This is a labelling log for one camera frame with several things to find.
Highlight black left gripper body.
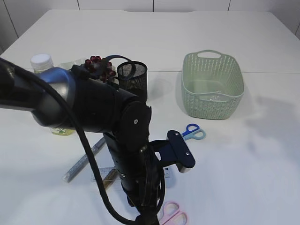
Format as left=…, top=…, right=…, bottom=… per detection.
left=120, top=164, right=166, bottom=225

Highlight purple artificial grape bunch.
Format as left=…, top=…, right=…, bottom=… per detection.
left=80, top=55, right=117, bottom=83

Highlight green woven plastic basket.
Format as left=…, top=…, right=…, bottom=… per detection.
left=181, top=50, right=244, bottom=120

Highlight black mesh pen holder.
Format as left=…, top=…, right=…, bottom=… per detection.
left=117, top=61, right=148, bottom=102

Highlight silver glitter pen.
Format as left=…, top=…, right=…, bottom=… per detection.
left=63, top=137, right=105, bottom=183

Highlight clear plastic ruler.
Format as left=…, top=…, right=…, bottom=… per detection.
left=99, top=167, right=172, bottom=180

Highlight clear plastic sheet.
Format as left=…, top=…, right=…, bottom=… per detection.
left=200, top=92, right=230, bottom=102

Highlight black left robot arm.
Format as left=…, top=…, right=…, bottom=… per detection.
left=0, top=59, right=165, bottom=225

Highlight yellow tea bottle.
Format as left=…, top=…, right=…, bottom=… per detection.
left=30, top=53, right=74, bottom=136

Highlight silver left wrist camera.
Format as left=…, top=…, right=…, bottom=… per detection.
left=150, top=130, right=196, bottom=173

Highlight gold glitter pen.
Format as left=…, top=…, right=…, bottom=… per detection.
left=103, top=169, right=119, bottom=190

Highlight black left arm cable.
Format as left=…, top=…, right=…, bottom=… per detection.
left=0, top=57, right=165, bottom=225

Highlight pink scissors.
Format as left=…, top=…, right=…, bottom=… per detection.
left=159, top=201, right=189, bottom=225

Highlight blue scissors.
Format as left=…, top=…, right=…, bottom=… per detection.
left=181, top=123, right=206, bottom=141

